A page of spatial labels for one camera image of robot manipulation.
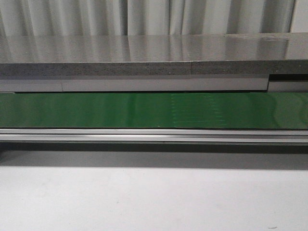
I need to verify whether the green conveyor belt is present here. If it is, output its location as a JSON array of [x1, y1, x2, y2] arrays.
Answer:
[[0, 92, 308, 129]]

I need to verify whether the white pleated curtain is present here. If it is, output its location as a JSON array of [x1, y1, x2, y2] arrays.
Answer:
[[0, 0, 308, 37]]

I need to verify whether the grey conveyor back rail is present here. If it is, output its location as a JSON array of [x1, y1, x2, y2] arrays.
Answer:
[[0, 74, 308, 92]]

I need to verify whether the aluminium conveyor front rail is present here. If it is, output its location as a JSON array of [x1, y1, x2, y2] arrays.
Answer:
[[0, 128, 308, 144]]

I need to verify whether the grey stone slab bench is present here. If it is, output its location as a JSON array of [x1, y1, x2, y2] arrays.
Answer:
[[0, 33, 308, 77]]

